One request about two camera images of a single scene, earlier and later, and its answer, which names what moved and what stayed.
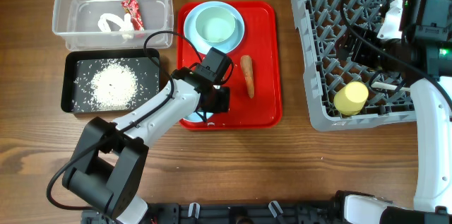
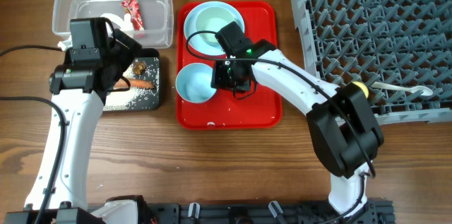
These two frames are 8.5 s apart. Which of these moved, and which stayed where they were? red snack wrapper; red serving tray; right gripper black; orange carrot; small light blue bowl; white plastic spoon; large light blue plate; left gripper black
Moved: small light blue bowl; orange carrot; right gripper black; left gripper black
Stayed: large light blue plate; red serving tray; red snack wrapper; white plastic spoon
